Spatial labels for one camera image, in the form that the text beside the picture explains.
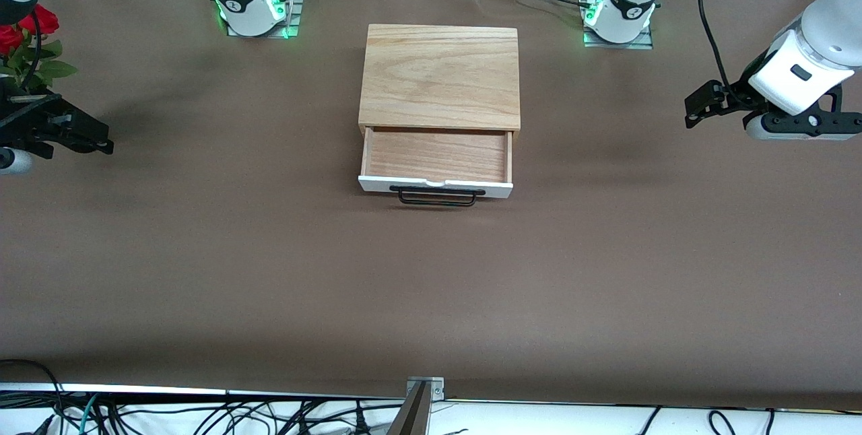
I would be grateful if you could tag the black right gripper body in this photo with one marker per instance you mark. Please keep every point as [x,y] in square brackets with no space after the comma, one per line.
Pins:
[27,120]

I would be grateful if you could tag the light wooden cabinet box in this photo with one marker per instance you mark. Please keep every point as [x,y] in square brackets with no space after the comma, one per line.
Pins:
[441,75]

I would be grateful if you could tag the brown table cloth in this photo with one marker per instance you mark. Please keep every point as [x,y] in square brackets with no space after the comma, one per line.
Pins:
[431,287]

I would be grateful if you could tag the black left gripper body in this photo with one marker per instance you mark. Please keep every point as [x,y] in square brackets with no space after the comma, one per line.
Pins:
[735,97]

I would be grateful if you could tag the grey metal pole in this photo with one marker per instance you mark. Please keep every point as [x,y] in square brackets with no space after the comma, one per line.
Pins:
[411,418]

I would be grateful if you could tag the small metal corner bracket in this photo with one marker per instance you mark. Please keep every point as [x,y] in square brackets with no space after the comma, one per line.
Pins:
[436,389]

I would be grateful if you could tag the metal base plate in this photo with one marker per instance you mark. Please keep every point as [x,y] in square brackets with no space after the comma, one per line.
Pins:
[291,17]
[616,45]

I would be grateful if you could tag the red artificial rose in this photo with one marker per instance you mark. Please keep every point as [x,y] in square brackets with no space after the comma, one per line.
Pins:
[8,39]
[40,19]

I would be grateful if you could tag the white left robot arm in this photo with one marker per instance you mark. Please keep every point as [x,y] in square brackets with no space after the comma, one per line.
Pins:
[630,1]

